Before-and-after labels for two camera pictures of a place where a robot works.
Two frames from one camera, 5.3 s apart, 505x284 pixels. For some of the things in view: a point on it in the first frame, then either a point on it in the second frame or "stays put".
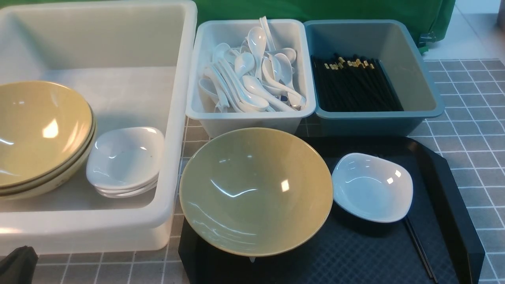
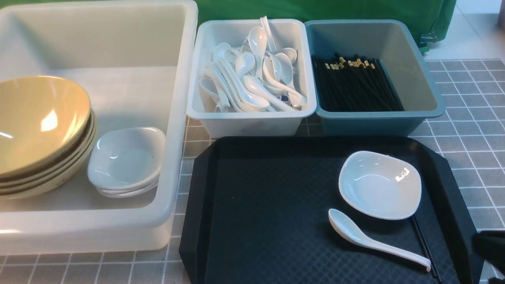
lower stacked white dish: (128, 193) stays put
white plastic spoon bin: (297, 34) stays put
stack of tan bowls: (256, 192) -> (40, 117)
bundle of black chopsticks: (352, 84) stays put
